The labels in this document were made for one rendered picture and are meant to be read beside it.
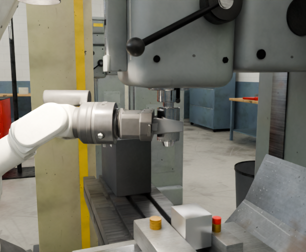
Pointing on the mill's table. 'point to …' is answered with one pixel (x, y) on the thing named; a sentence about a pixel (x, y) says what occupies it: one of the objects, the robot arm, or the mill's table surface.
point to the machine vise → (235, 233)
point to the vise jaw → (159, 237)
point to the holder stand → (127, 166)
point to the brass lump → (155, 223)
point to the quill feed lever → (216, 19)
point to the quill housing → (178, 47)
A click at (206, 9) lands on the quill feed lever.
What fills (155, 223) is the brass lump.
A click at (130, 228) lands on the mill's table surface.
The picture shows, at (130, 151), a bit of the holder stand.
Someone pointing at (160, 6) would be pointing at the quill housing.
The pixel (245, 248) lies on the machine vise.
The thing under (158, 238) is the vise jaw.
